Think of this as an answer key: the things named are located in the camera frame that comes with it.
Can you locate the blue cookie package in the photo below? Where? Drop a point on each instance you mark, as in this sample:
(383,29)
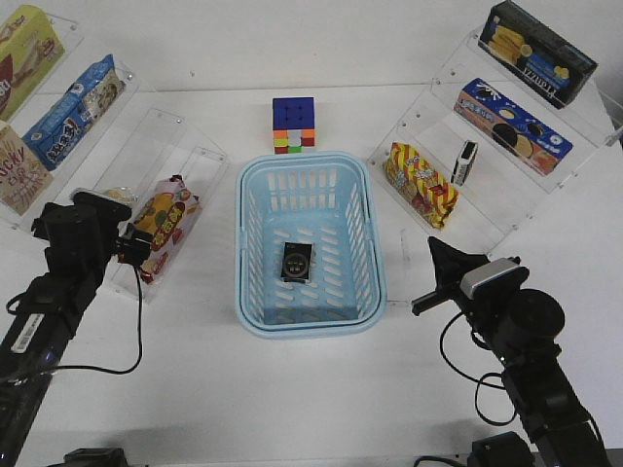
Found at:
(54,136)

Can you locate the clear acrylic shelf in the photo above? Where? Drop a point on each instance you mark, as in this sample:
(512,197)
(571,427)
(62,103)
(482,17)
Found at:
(133,146)
(574,210)

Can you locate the blue sandwich cookie box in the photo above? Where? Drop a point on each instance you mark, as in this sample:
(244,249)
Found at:
(512,127)

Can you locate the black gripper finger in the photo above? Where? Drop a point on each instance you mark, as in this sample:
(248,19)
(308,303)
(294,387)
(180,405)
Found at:
(450,264)

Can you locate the beige Pocky box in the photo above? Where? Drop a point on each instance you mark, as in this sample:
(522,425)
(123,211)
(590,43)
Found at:
(23,176)

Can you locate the clear acrylic right shelf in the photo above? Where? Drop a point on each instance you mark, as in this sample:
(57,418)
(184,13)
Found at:
(574,210)

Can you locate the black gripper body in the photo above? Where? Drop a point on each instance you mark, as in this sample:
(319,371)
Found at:
(81,236)
(437,297)

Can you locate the clear acrylic left shelf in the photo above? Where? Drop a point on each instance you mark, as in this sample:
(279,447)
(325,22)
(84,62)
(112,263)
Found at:
(133,146)

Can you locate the black yellow cracker box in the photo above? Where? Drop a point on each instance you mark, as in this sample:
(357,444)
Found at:
(548,63)

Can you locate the light blue plastic basket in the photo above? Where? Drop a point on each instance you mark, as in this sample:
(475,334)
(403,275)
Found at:
(320,198)

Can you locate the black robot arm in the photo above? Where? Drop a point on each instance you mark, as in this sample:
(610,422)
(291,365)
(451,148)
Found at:
(46,318)
(518,325)

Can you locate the black white tissue pack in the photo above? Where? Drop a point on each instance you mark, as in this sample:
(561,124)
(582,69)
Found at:
(296,262)
(464,162)

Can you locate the multicoloured puzzle cube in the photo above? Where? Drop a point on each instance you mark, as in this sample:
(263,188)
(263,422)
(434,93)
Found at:
(293,124)

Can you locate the pink fruit snack bag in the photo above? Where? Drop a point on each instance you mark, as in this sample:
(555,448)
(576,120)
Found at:
(168,216)

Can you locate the red yellow striped snack bag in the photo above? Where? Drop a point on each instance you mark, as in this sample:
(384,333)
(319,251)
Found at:
(424,188)

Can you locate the yellow snack box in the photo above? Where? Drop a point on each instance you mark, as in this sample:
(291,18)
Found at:
(30,49)

